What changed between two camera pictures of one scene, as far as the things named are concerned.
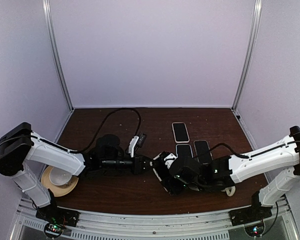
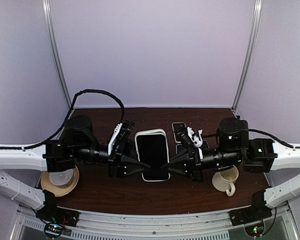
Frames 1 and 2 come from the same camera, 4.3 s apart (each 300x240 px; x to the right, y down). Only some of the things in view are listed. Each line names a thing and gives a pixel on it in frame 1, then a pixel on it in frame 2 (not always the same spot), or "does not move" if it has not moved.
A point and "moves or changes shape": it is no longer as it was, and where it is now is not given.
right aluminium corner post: x=249 y=53 does not move
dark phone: x=166 y=177 moves or changes shape
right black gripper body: x=170 y=186 -> x=196 y=170
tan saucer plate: x=58 y=190 does not move
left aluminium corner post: x=49 y=18 does not move
